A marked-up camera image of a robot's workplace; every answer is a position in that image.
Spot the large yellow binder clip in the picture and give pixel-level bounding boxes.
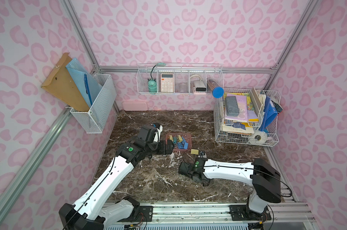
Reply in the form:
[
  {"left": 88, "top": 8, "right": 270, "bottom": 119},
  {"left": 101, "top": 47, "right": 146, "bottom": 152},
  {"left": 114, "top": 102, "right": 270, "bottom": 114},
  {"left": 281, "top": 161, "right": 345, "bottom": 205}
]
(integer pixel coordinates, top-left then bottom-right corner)
[{"left": 190, "top": 149, "right": 199, "bottom": 155}]

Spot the pink plastic storage box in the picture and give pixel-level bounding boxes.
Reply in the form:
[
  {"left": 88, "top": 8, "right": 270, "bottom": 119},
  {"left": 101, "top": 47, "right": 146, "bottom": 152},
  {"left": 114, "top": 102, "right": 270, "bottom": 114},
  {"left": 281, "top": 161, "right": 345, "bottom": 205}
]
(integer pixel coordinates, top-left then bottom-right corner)
[{"left": 165, "top": 133, "right": 192, "bottom": 151}]

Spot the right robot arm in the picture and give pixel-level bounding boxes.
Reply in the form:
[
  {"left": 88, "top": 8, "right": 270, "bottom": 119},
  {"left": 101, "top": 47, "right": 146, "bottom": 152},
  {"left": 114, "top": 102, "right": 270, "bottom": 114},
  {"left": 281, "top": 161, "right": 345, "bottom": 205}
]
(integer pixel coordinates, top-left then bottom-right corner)
[{"left": 178, "top": 158, "right": 282, "bottom": 220}]

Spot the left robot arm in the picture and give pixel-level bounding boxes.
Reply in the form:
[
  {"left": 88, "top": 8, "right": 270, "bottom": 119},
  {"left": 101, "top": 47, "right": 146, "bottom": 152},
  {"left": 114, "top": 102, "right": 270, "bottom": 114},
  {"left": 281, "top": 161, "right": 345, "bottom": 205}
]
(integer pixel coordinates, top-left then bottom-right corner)
[{"left": 59, "top": 123, "right": 167, "bottom": 230}]

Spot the pink box lid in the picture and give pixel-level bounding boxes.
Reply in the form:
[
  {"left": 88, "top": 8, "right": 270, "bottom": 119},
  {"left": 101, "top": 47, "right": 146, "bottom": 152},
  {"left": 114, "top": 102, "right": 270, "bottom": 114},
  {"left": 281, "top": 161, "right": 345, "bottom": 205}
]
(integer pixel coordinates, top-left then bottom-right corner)
[{"left": 122, "top": 101, "right": 148, "bottom": 111}]

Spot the cream book lower tray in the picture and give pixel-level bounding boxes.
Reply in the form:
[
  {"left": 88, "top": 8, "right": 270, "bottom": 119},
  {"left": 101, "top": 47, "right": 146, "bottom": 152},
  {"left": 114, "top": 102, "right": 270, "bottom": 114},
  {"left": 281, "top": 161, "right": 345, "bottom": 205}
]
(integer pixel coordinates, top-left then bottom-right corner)
[{"left": 221, "top": 122, "right": 255, "bottom": 135}]

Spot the green desk lamp gadget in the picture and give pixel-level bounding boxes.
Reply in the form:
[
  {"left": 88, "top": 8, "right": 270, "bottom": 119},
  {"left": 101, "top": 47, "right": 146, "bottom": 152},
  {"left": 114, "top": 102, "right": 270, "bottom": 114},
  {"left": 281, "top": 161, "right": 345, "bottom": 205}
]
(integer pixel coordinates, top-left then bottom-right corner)
[{"left": 148, "top": 62, "right": 166, "bottom": 93}]

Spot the white calculator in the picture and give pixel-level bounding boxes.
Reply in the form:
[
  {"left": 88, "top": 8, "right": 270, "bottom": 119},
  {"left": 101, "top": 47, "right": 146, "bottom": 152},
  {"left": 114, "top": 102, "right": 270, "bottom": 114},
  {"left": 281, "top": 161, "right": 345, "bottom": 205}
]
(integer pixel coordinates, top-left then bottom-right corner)
[{"left": 161, "top": 73, "right": 174, "bottom": 93}]

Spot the clear glass jar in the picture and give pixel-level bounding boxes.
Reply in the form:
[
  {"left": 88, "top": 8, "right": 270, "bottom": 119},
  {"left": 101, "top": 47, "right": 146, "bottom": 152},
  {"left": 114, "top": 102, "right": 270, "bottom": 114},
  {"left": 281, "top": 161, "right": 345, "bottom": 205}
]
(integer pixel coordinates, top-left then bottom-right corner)
[{"left": 179, "top": 83, "right": 189, "bottom": 94}]

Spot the grey pencil case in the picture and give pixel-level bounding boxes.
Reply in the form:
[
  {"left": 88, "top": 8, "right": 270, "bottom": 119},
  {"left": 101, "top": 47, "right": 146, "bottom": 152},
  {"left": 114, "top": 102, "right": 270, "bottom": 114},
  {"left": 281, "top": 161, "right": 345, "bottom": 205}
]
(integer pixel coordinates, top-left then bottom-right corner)
[{"left": 225, "top": 96, "right": 240, "bottom": 117}]

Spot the white tape roll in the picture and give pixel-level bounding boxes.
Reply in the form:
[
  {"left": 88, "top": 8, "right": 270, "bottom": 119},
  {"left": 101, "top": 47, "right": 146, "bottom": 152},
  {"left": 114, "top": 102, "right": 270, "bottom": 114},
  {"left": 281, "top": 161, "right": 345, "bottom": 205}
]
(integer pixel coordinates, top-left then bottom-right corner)
[{"left": 248, "top": 130, "right": 268, "bottom": 145}]

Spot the pink white small device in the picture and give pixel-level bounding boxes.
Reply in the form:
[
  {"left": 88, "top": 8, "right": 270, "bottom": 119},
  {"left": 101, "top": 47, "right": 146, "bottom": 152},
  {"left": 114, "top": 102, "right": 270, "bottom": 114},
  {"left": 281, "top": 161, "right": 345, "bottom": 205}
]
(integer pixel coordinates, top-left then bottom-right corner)
[{"left": 190, "top": 74, "right": 207, "bottom": 95}]

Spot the stack of coloured papers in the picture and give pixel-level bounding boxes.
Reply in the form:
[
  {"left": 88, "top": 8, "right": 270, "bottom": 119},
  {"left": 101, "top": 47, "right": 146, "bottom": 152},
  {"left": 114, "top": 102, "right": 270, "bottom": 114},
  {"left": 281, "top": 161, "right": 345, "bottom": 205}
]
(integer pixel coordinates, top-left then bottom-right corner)
[{"left": 224, "top": 93, "right": 259, "bottom": 123}]

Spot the blue pen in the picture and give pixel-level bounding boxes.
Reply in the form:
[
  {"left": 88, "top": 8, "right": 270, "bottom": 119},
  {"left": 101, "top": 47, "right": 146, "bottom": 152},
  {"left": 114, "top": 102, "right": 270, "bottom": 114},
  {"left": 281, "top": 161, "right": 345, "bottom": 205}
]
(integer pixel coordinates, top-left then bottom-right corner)
[{"left": 84, "top": 74, "right": 93, "bottom": 107}]

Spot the tube with blue cap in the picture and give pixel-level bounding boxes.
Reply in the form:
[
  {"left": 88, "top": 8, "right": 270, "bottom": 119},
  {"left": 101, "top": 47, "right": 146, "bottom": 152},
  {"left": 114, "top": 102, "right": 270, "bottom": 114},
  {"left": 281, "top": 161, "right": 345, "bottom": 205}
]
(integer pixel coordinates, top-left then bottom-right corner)
[{"left": 207, "top": 79, "right": 224, "bottom": 98}]

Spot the light blue folder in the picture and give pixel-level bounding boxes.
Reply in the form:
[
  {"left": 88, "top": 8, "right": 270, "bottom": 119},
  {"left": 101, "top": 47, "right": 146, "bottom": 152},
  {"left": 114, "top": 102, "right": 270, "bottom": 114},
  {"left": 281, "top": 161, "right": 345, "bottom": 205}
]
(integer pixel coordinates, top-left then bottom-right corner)
[{"left": 66, "top": 58, "right": 103, "bottom": 107}]

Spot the blue folder upright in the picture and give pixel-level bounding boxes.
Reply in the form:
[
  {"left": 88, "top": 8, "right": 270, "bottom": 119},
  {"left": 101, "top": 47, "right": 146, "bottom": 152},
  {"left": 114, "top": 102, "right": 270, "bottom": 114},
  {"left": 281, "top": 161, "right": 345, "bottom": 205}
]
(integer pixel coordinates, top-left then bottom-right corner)
[{"left": 259, "top": 96, "right": 278, "bottom": 131}]

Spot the brown paper envelope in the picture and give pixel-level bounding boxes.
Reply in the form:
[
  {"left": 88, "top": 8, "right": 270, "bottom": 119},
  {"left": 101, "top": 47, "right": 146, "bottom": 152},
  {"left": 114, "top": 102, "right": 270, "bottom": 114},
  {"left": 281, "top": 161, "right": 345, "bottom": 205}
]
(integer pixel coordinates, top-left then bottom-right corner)
[{"left": 41, "top": 53, "right": 90, "bottom": 112}]

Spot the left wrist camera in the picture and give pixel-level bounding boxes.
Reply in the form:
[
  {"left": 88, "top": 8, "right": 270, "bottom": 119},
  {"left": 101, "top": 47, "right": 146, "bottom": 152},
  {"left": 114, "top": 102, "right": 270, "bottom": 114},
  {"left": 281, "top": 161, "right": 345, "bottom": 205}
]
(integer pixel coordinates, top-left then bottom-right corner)
[{"left": 152, "top": 123, "right": 163, "bottom": 143}]

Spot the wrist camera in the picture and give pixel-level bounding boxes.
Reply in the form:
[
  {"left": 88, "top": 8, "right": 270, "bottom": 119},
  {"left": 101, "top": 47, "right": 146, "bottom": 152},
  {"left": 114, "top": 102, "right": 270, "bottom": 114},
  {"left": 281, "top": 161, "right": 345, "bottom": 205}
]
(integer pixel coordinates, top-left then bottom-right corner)
[
  {"left": 197, "top": 151, "right": 207, "bottom": 158},
  {"left": 152, "top": 123, "right": 163, "bottom": 143}
]

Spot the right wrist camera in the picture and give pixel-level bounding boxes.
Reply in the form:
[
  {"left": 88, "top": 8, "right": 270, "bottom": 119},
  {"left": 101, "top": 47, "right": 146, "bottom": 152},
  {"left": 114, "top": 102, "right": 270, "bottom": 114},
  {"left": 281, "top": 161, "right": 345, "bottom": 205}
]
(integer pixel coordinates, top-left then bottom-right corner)
[{"left": 197, "top": 151, "right": 207, "bottom": 158}]

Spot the white mesh wall file basket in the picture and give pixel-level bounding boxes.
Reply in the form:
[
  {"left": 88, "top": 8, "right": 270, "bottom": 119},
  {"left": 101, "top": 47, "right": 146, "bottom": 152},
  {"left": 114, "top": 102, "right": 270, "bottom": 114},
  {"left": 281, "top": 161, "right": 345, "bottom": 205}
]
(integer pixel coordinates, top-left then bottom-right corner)
[{"left": 70, "top": 73, "right": 117, "bottom": 134}]

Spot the white wire wall shelf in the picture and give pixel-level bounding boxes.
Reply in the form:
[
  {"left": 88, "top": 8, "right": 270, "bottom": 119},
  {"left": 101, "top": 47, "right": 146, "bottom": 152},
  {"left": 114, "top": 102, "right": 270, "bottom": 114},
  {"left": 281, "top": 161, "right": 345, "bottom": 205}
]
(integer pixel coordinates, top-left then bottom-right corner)
[{"left": 137, "top": 63, "right": 224, "bottom": 94}]

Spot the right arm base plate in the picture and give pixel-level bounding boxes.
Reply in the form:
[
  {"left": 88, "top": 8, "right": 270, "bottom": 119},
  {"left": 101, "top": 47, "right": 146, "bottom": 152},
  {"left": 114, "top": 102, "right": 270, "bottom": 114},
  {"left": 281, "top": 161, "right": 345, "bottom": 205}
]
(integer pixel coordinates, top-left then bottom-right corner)
[{"left": 229, "top": 205, "right": 272, "bottom": 222}]

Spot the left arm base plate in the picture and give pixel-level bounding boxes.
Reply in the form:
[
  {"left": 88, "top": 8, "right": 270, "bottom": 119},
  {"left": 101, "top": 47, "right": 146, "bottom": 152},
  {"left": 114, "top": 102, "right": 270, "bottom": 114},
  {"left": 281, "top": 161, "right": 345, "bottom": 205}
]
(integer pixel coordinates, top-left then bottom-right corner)
[{"left": 120, "top": 206, "right": 153, "bottom": 222}]

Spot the white wire desk organizer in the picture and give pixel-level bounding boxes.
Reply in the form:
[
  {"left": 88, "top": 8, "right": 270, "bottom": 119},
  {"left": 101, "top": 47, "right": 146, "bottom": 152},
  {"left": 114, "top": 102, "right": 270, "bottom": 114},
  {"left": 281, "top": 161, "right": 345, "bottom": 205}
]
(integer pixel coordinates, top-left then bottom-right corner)
[{"left": 214, "top": 88, "right": 281, "bottom": 147}]

